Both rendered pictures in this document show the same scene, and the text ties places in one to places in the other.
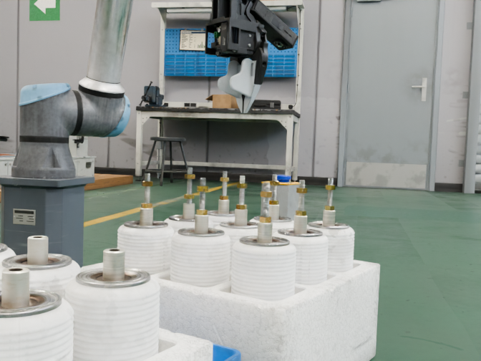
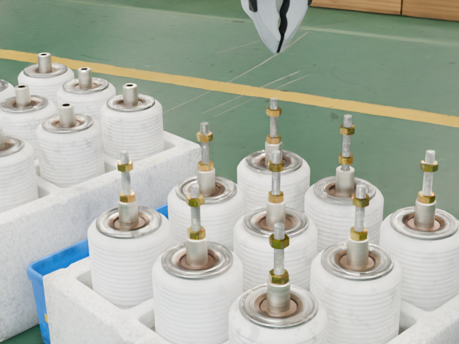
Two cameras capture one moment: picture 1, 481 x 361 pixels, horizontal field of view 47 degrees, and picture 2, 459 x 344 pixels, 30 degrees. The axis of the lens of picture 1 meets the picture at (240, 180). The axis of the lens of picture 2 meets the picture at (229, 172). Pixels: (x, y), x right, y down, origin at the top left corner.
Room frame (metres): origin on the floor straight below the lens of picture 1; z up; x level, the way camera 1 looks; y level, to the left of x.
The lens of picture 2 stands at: (1.16, -0.84, 0.71)
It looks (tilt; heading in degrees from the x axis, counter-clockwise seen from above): 25 degrees down; 105
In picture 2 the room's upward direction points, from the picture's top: 1 degrees counter-clockwise
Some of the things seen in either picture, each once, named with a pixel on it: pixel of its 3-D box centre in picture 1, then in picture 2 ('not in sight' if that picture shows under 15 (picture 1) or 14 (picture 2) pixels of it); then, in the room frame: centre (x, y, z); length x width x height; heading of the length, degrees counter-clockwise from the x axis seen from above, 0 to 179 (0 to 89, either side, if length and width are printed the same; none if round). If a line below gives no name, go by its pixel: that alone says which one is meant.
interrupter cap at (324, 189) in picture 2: (188, 218); (344, 190); (1.05, 0.10, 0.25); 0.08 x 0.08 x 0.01
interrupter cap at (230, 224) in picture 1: (240, 225); (275, 222); (0.99, 0.00, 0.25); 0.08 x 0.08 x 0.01
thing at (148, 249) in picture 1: (144, 277); (272, 223); (0.95, 0.16, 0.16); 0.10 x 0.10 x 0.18
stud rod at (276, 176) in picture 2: (241, 197); (276, 182); (0.99, 0.00, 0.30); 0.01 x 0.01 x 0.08
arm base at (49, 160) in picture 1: (44, 156); not in sight; (1.38, 0.49, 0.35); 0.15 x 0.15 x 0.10
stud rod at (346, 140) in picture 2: (189, 187); (346, 145); (1.05, 0.10, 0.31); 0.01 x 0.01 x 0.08
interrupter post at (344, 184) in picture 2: (188, 212); (344, 181); (1.05, 0.10, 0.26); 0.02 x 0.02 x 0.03
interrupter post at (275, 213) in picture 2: (240, 218); (275, 213); (0.99, 0.00, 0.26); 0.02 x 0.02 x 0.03
